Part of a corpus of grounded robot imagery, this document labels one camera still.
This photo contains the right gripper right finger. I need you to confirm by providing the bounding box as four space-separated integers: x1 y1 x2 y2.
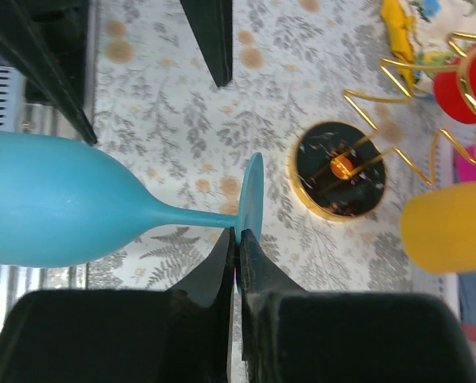
238 230 476 382

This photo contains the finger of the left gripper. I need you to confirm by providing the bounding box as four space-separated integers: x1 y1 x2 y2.
180 0 233 88
0 1 97 145

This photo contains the yellow plastic goblet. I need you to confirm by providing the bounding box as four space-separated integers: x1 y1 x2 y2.
400 182 476 274

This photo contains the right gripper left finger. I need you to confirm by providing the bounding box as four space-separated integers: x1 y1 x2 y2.
0 228 236 382

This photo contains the gold wine glass rack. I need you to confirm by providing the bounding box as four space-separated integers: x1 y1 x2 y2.
288 32 476 222

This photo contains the red plastic wine glass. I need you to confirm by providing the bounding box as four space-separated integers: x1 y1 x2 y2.
433 45 476 124

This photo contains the blue plastic goblet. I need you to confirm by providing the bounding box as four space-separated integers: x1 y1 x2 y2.
0 131 264 268

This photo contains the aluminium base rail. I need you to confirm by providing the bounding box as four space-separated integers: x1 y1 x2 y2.
0 57 87 295

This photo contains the white plastic basket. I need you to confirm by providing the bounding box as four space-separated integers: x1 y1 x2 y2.
400 132 466 317

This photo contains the dinosaur print cloth bag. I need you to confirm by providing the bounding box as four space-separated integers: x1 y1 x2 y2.
374 1 476 103

